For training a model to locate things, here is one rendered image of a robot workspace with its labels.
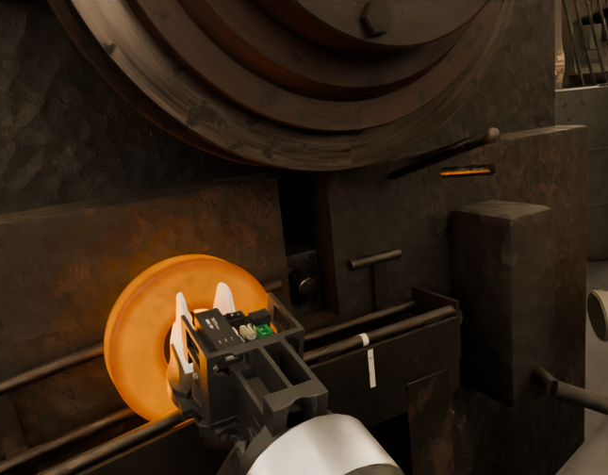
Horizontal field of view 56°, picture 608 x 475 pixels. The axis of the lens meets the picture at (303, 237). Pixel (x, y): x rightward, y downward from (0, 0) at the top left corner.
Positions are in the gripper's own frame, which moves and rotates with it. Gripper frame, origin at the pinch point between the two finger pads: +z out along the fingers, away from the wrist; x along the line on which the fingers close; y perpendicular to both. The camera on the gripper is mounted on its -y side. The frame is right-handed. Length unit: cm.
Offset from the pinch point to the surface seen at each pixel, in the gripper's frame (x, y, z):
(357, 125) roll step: -15.5, 16.5, -1.0
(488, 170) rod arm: -23.8, 14.0, -9.0
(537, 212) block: -40.0, 4.4, -3.0
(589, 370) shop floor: -145, -90, 38
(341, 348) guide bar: -13.0, -4.0, -5.1
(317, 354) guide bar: -10.3, -3.9, -5.0
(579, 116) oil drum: -243, -39, 133
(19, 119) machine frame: 10.0, 15.1, 16.2
